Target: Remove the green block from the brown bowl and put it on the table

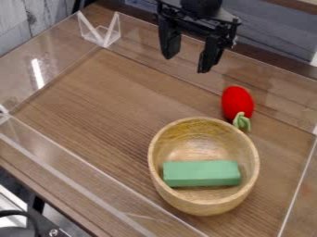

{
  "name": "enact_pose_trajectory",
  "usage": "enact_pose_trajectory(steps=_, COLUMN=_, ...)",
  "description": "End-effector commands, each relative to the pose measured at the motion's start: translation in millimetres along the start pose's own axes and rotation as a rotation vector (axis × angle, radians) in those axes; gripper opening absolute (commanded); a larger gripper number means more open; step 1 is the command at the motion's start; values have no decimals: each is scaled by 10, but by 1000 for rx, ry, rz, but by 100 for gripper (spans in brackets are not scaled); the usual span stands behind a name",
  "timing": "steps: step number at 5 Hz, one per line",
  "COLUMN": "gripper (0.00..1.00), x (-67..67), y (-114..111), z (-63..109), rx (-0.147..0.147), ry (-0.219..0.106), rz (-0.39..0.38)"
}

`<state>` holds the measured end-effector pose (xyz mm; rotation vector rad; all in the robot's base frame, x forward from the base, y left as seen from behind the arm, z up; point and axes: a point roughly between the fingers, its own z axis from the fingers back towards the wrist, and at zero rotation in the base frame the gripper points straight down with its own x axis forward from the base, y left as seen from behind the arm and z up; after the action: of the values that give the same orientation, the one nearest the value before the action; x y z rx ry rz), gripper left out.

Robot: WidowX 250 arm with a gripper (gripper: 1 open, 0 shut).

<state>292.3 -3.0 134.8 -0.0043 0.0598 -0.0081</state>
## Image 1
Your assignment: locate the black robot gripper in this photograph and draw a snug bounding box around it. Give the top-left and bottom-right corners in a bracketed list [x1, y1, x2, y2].
[157, 0, 242, 73]

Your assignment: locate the brown wooden bowl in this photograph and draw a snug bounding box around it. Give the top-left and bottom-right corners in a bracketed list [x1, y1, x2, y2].
[147, 117, 260, 216]

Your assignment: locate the green rectangular block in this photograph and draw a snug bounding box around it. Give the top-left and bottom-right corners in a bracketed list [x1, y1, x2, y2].
[162, 160, 242, 187]

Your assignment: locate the red plush strawberry toy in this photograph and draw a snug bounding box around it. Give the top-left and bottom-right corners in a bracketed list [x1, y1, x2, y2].
[222, 86, 256, 131]

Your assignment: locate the clear acrylic corner bracket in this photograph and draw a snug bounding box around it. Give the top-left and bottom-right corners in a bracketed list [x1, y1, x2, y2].
[76, 11, 122, 48]

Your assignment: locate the black cable loop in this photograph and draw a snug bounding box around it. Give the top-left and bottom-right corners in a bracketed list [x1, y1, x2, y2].
[0, 209, 42, 237]

